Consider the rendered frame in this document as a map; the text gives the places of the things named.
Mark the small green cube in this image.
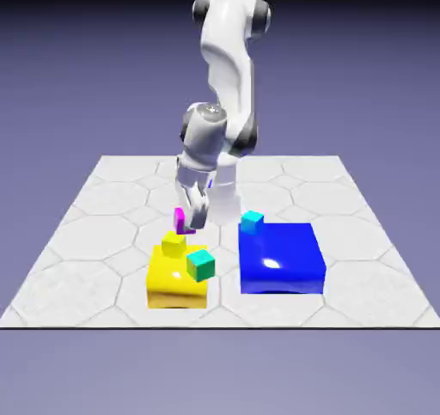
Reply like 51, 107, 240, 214
186, 248, 217, 283

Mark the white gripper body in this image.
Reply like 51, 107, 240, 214
175, 177, 211, 229

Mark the large blue box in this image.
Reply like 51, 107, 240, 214
237, 223, 327, 296

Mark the small yellow cube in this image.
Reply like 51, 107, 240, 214
161, 230, 187, 259

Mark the small cyan cube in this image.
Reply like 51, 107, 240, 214
239, 210, 265, 236

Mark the large yellow box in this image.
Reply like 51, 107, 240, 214
146, 244, 209, 309

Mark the small magenta cube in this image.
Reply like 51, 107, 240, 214
174, 207, 197, 235

